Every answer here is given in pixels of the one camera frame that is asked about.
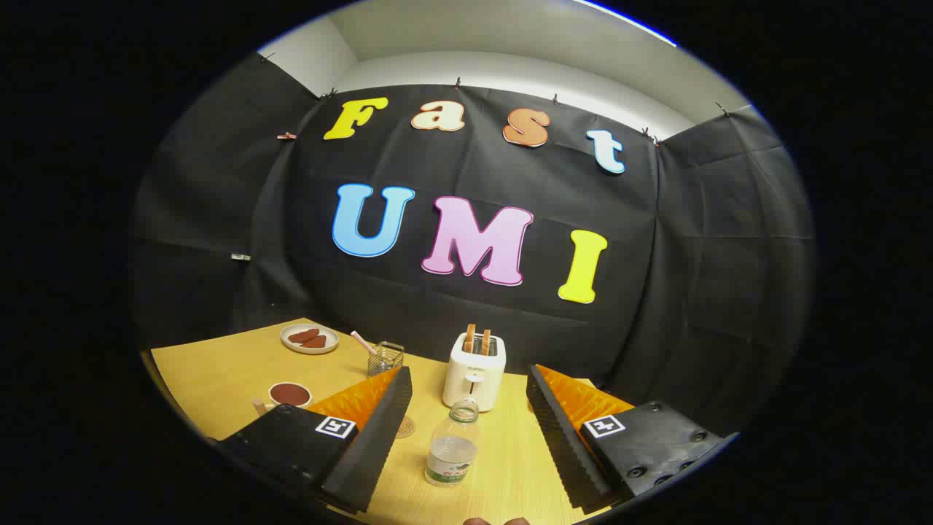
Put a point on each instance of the black backdrop cloth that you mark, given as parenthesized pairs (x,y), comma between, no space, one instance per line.
(656,292)

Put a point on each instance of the white toaster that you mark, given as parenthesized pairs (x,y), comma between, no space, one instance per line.
(474,380)

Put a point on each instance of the round cork coaster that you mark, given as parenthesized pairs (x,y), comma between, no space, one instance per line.
(406,427)

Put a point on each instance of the brown food piece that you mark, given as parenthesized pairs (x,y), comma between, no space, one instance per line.
(300,335)
(316,342)

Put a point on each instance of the clear plastic juice bottle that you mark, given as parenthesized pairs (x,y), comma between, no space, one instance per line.
(452,446)

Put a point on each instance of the white round plate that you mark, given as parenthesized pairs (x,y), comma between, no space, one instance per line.
(291,345)

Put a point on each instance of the wooden table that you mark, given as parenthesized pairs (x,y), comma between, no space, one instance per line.
(219,372)

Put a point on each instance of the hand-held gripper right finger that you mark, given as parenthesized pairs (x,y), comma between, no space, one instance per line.
(561,437)

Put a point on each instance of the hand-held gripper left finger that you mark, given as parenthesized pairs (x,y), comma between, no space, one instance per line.
(372,445)

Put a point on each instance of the toast slice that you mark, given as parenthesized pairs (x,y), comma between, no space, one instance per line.
(486,343)
(470,339)

